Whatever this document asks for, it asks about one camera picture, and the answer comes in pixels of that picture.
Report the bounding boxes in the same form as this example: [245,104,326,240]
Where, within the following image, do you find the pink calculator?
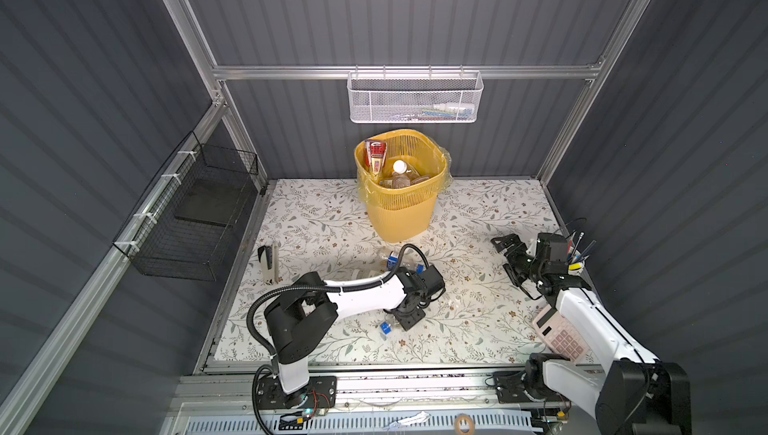
[531,306,590,363]

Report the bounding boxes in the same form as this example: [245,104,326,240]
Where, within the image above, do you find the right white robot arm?
[491,232,693,434]

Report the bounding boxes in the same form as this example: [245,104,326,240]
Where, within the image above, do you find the blue label bottle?
[379,321,395,336]
[383,250,427,274]

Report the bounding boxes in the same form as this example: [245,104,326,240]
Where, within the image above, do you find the red yellow tea bottle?
[364,139,387,180]

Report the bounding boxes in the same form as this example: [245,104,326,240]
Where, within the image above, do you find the black corrugated cable hose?
[245,242,430,435]

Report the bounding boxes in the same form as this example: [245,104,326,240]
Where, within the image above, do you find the yellow bin liner bag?
[354,129,452,210]

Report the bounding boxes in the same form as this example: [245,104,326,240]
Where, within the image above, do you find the tape roll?
[454,414,476,435]

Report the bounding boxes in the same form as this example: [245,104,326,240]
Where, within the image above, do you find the black wire side basket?
[113,133,262,282]

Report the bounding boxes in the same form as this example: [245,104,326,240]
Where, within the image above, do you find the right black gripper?
[493,233,544,284]

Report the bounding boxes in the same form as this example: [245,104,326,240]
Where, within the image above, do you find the white tube in basket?
[433,102,476,118]

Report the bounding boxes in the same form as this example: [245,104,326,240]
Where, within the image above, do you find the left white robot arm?
[264,266,446,396]

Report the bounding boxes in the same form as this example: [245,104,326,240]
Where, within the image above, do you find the floral table mat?
[212,178,619,367]

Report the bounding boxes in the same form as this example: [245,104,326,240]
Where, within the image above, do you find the yellow plastic waste bin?
[353,128,448,244]

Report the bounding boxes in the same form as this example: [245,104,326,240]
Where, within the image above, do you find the white wire wall basket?
[346,69,484,124]

